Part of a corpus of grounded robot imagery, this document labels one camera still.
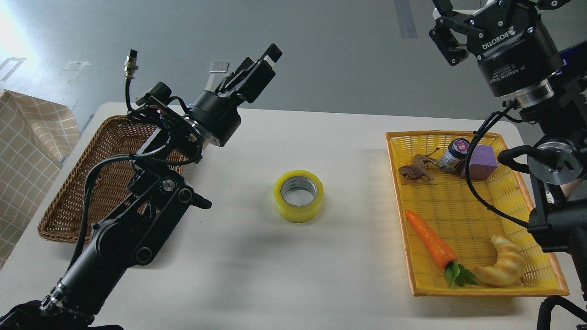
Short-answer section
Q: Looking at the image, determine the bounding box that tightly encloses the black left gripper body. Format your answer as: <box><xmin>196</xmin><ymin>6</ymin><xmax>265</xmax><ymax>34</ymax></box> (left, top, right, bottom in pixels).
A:
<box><xmin>189</xmin><ymin>70</ymin><xmax>264</xmax><ymax>147</ymax></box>

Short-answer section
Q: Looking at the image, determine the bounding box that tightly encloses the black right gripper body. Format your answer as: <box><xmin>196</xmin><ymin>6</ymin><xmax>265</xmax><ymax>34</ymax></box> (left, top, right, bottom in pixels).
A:
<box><xmin>468</xmin><ymin>0</ymin><xmax>563</xmax><ymax>97</ymax></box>

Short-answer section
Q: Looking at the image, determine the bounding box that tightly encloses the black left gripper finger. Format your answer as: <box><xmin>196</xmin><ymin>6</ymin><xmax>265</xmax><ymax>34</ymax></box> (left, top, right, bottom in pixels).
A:
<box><xmin>238</xmin><ymin>43</ymin><xmax>282</xmax><ymax>103</ymax></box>
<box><xmin>216</xmin><ymin>57</ymin><xmax>256</xmax><ymax>94</ymax></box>

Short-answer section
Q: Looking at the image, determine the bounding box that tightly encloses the yellow tape roll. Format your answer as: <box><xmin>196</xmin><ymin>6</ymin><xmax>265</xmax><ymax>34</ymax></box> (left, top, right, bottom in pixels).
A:
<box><xmin>272</xmin><ymin>170</ymin><xmax>324</xmax><ymax>223</ymax></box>

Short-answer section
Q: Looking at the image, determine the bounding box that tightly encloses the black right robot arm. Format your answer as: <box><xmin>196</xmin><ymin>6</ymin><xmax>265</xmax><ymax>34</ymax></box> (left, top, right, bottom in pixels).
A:
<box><xmin>429</xmin><ymin>0</ymin><xmax>586</xmax><ymax>292</ymax></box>

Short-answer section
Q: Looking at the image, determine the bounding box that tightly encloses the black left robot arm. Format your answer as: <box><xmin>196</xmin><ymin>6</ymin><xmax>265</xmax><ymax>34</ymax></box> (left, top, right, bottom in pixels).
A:
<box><xmin>1</xmin><ymin>44</ymin><xmax>282</xmax><ymax>330</ymax></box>

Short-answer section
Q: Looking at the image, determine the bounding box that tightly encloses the white stand base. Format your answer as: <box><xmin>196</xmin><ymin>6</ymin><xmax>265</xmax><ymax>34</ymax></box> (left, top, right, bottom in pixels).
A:
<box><xmin>452</xmin><ymin>0</ymin><xmax>485</xmax><ymax>8</ymax></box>

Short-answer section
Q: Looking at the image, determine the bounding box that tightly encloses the small dark jar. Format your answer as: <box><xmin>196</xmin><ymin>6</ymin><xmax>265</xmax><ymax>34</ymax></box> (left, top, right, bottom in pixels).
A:
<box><xmin>437</xmin><ymin>138</ymin><xmax>470</xmax><ymax>174</ymax></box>

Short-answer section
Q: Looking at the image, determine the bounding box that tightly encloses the purple block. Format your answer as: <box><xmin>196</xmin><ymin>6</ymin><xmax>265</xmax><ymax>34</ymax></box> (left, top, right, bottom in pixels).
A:
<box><xmin>469</xmin><ymin>145</ymin><xmax>498</xmax><ymax>181</ymax></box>

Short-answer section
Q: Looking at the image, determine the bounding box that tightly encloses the brown toy frog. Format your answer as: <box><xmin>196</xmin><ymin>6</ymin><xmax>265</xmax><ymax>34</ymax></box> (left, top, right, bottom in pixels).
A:
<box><xmin>398</xmin><ymin>148</ymin><xmax>440</xmax><ymax>182</ymax></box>

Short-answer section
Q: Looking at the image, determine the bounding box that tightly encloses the beige checkered cloth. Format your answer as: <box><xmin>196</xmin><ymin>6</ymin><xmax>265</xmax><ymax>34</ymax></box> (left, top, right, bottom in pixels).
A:
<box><xmin>0</xmin><ymin>89</ymin><xmax>80</xmax><ymax>265</ymax></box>

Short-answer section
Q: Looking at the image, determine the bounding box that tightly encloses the brown wicker basket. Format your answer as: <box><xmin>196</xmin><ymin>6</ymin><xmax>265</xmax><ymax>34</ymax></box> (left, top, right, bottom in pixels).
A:
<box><xmin>37</xmin><ymin>115</ymin><xmax>156</xmax><ymax>243</ymax></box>

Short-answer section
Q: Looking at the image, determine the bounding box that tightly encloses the yellow plastic basket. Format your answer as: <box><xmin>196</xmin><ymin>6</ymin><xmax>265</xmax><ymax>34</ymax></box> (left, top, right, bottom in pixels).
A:
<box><xmin>386</xmin><ymin>130</ymin><xmax>569</xmax><ymax>297</ymax></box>

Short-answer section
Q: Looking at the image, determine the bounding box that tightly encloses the orange toy carrot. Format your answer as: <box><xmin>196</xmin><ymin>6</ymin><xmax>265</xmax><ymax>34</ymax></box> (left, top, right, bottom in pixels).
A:
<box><xmin>404</xmin><ymin>209</ymin><xmax>458</xmax><ymax>270</ymax></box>

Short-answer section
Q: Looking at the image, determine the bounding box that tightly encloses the toy croissant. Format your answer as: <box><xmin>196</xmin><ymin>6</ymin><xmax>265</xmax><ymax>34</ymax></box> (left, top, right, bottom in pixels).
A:
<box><xmin>473</xmin><ymin>235</ymin><xmax>527</xmax><ymax>287</ymax></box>

